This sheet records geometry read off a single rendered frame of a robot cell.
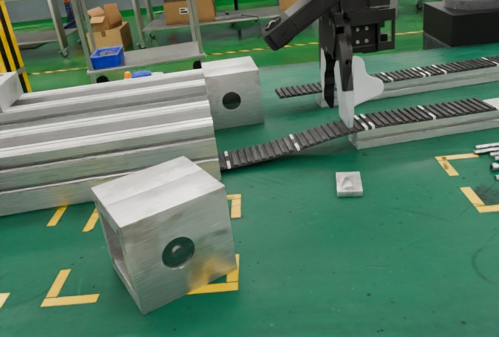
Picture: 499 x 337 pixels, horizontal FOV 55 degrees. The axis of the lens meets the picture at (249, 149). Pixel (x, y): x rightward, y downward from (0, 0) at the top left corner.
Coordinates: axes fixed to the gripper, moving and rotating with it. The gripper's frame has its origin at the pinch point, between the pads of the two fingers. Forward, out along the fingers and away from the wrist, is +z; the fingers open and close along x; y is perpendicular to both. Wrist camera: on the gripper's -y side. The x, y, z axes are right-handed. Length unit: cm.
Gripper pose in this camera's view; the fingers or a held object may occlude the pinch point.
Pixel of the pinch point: (334, 110)
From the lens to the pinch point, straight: 69.0
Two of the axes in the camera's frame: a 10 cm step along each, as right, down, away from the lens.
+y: 9.9, -1.5, 0.8
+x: -1.3, -3.9, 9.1
